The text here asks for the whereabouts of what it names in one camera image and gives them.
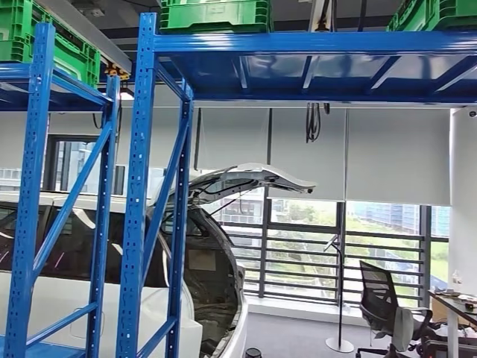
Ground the grey roller blind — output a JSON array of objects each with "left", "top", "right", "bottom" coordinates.
[
  {"left": 155, "top": 106, "right": 198, "bottom": 172},
  {"left": 271, "top": 108, "right": 346, "bottom": 201},
  {"left": 199, "top": 108, "right": 269, "bottom": 172},
  {"left": 347, "top": 108, "right": 451, "bottom": 207}
]

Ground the black window railing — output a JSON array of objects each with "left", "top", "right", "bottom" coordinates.
[{"left": 220, "top": 222, "right": 450, "bottom": 304}]

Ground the blue steel shelving rack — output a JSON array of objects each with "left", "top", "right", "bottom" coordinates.
[
  {"left": 115, "top": 12, "right": 477, "bottom": 358},
  {"left": 0, "top": 22, "right": 121, "bottom": 358}
]

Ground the black mesh office chair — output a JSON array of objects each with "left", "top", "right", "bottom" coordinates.
[{"left": 355, "top": 260, "right": 435, "bottom": 358}]

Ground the black pole floor stand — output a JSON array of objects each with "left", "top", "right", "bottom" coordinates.
[{"left": 323, "top": 234, "right": 355, "bottom": 354}]

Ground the grey jacket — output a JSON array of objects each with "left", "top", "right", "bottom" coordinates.
[{"left": 391, "top": 306, "right": 414, "bottom": 353}]

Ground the white car body shell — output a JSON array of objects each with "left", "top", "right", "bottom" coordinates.
[{"left": 0, "top": 163, "right": 317, "bottom": 358}]

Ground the black equipment case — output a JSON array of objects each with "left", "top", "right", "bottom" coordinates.
[{"left": 419, "top": 326, "right": 450, "bottom": 358}]

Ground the dark top desk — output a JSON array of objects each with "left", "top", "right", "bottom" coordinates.
[{"left": 427, "top": 289, "right": 477, "bottom": 358}]

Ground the black hanging cable bundle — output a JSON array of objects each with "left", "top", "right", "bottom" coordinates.
[{"left": 306, "top": 102, "right": 322, "bottom": 144}]

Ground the yellow black rail trolley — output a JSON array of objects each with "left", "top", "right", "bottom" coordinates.
[{"left": 103, "top": 63, "right": 131, "bottom": 81}]

